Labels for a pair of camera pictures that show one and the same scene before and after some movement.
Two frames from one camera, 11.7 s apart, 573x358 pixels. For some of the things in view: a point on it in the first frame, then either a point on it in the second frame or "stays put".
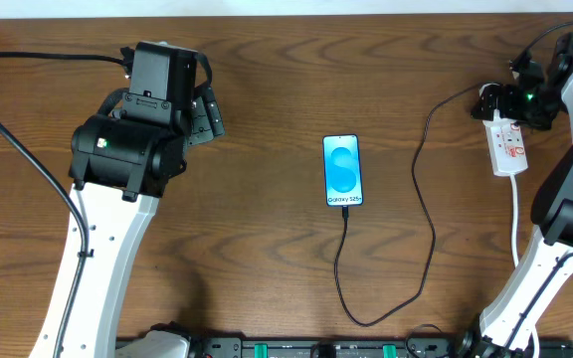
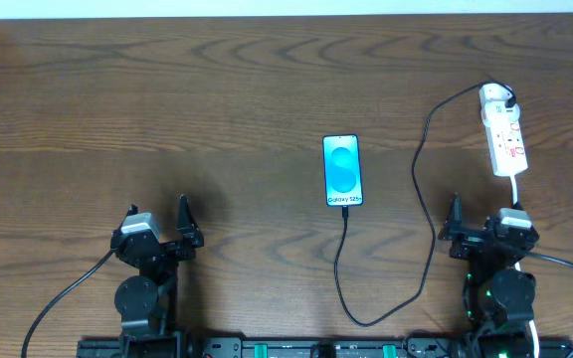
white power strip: [506, 146] stays put
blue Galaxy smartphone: [342, 170] stays put
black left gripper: [206, 117] → [162, 247]
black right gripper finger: [493, 96] → [517, 206]
